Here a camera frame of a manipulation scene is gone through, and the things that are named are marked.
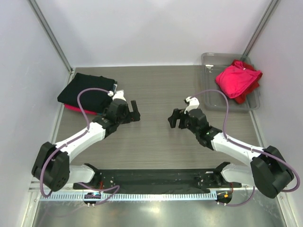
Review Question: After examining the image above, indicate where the clear plastic bin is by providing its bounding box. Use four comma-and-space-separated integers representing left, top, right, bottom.
201, 52, 260, 113

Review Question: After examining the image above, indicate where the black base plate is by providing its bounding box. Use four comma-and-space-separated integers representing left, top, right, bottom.
86, 169, 242, 194

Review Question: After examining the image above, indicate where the black t shirt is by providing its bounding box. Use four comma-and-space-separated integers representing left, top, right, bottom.
57, 73, 117, 113

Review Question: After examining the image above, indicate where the aluminium rail front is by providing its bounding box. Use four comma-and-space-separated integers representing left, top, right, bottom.
28, 181, 40, 192

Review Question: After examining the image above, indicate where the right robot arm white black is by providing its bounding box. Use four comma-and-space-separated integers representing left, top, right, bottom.
168, 109, 294, 199

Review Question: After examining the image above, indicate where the right aluminium frame post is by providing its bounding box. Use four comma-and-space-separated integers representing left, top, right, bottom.
242, 0, 281, 57

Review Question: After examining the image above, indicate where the pink t shirt in bin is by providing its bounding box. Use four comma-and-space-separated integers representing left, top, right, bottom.
215, 61, 263, 104

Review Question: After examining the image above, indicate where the left aluminium frame post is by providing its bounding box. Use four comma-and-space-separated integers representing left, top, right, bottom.
27, 0, 73, 73

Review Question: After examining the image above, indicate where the red t shirt in bin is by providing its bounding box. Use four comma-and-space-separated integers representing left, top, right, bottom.
231, 60, 263, 104

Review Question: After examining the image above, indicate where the slotted cable duct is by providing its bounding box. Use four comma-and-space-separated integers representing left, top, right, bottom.
40, 191, 217, 201

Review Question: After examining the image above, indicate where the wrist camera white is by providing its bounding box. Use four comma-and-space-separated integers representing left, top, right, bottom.
184, 96, 200, 114
107, 90, 126, 102

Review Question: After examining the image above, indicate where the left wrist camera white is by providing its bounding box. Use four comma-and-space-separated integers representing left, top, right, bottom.
107, 90, 126, 102

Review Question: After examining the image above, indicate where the folded white t shirt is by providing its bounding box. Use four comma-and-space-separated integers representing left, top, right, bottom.
112, 83, 118, 93

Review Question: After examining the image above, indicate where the folded pink t shirt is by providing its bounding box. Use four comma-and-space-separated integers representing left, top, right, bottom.
64, 104, 97, 115

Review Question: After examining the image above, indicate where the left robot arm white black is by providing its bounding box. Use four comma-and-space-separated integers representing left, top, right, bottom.
31, 98, 141, 192

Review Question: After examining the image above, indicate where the aluminium frame post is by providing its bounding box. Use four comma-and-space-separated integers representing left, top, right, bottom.
27, 0, 73, 73
242, 0, 281, 57

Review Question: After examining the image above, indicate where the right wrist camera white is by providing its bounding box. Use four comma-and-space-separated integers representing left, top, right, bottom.
184, 96, 200, 114

